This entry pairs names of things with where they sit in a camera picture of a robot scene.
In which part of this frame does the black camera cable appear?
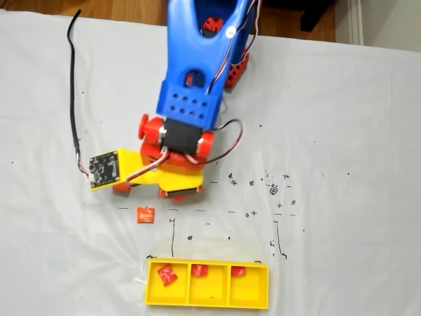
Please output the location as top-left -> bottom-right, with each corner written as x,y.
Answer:
66,9 -> 93,181

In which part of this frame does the white baseboard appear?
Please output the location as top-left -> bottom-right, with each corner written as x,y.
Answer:
347,0 -> 365,46

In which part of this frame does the orange Starburst candy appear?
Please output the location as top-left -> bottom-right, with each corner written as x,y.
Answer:
136,206 -> 156,224

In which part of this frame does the red white black servo wire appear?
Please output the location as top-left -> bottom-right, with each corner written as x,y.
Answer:
193,118 -> 244,165
205,0 -> 263,96
124,147 -> 169,185

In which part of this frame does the white plastic table cover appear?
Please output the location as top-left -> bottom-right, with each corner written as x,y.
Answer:
0,9 -> 421,316

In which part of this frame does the yellow three-compartment box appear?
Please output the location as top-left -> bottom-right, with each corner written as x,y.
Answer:
143,258 -> 270,311

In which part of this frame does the camera circuit board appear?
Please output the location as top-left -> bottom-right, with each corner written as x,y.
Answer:
88,149 -> 128,192

